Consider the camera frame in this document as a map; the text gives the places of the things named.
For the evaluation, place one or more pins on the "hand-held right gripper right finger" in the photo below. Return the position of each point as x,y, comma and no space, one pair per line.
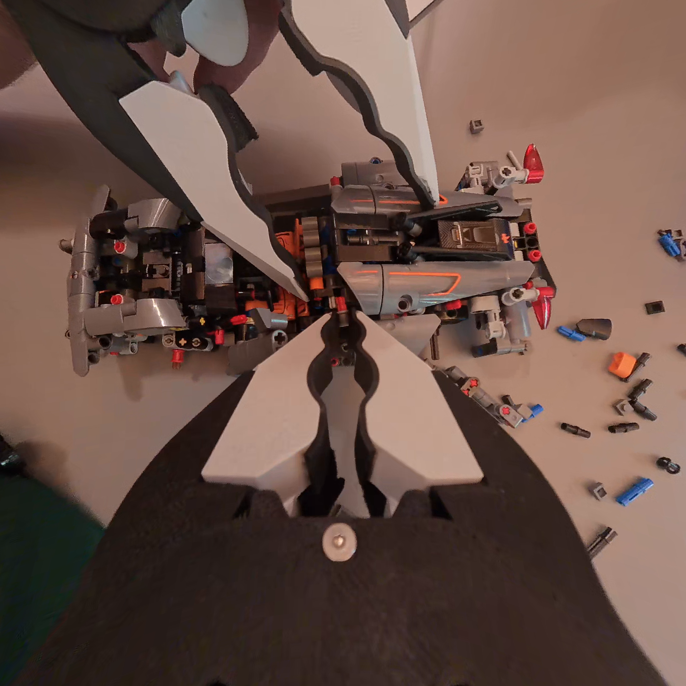
423,429

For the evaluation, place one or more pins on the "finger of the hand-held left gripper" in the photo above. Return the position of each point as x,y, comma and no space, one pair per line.
209,182
391,80

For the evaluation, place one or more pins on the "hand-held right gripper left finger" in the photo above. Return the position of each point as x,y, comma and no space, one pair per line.
262,429

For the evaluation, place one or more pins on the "grey black lego car chassis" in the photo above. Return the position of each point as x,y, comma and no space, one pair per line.
155,268

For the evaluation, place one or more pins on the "orange-lined grey lego section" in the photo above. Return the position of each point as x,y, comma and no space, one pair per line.
429,289

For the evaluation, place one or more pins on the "small dark grey lego stud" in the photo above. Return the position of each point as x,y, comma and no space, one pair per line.
476,126

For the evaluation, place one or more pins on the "scattered loose lego pieces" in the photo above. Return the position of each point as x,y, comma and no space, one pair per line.
635,490

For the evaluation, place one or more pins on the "person's left hand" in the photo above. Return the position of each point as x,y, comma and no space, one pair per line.
257,64

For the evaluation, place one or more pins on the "person's green shirt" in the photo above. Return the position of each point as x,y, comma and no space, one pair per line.
37,562

